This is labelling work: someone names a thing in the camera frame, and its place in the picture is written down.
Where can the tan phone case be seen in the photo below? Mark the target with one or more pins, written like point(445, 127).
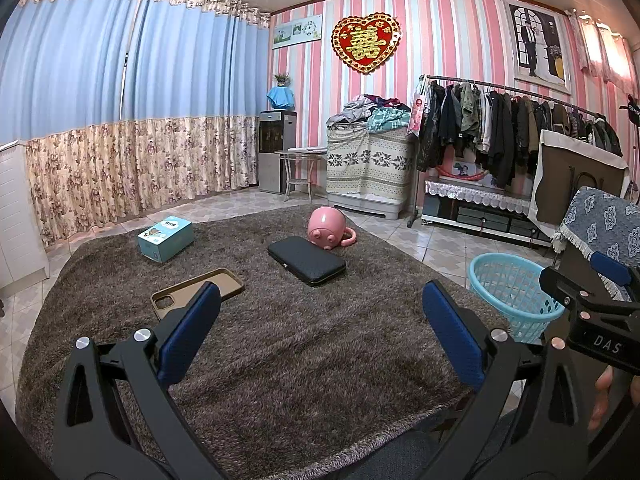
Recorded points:
point(175, 297)

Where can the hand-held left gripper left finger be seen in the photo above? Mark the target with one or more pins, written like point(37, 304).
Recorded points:
point(192, 330)

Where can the pink hanging bag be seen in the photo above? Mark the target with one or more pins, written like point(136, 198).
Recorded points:
point(417, 110)

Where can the blue and floral curtain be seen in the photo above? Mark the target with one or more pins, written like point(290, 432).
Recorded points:
point(65, 110)
point(200, 110)

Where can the pile of clothes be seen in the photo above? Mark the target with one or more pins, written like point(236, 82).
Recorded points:
point(370, 112)

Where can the white curtain wand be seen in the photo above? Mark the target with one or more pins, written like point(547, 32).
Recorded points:
point(125, 85)

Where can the black stand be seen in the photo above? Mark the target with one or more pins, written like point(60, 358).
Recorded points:
point(634, 110)

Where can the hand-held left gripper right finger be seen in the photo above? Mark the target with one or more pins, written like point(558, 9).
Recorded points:
point(452, 332)

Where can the blue cloth bottle cover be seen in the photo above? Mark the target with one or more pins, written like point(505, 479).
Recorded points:
point(281, 99)

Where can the small round metal table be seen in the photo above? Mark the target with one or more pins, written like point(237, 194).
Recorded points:
point(302, 152)

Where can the patterned cover cloth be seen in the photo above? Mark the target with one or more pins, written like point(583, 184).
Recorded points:
point(370, 165)

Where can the low black cabinet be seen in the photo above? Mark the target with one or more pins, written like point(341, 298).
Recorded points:
point(480, 222)

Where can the black zip case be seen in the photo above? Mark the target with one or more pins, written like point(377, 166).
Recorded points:
point(305, 262)

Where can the teal cardboard box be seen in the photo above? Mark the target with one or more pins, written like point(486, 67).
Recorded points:
point(162, 240)

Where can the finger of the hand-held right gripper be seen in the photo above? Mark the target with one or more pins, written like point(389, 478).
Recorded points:
point(610, 266)
point(570, 287)

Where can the light blue plastic basket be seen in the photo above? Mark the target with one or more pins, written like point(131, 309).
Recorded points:
point(505, 290)

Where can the person's right hand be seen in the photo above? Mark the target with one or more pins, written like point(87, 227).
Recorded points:
point(602, 395)

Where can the white cabinet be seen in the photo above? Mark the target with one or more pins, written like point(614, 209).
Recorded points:
point(20, 210)

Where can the pink curtain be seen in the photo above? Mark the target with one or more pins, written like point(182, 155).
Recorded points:
point(605, 50)

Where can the pink pig cup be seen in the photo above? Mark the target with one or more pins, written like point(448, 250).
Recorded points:
point(325, 227)

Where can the cloth-covered dark screen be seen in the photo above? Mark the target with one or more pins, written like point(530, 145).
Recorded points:
point(555, 180)

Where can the small potted plant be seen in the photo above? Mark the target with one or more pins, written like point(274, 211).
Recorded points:
point(282, 80)

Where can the row of hanging clothes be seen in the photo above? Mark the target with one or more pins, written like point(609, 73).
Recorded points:
point(500, 125)

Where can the shaggy brown rug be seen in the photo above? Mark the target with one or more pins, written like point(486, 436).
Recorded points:
point(325, 350)

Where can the red heart wall decoration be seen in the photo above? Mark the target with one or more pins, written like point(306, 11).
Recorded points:
point(366, 42)

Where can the small framed picture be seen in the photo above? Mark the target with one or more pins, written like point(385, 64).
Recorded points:
point(472, 172)

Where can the blue patterned fringed cloth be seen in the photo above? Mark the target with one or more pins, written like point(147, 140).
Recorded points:
point(595, 225)

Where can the grey water dispenser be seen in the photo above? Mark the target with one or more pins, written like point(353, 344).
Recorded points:
point(275, 160)

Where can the white lace cloth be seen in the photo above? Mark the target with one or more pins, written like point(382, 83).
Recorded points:
point(475, 195)

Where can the framed wall poster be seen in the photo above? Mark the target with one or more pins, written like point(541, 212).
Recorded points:
point(537, 45)

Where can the metal clothes rack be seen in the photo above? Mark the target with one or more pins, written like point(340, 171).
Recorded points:
point(500, 85)

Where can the wall picture clock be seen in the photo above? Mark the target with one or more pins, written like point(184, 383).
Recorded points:
point(296, 32)

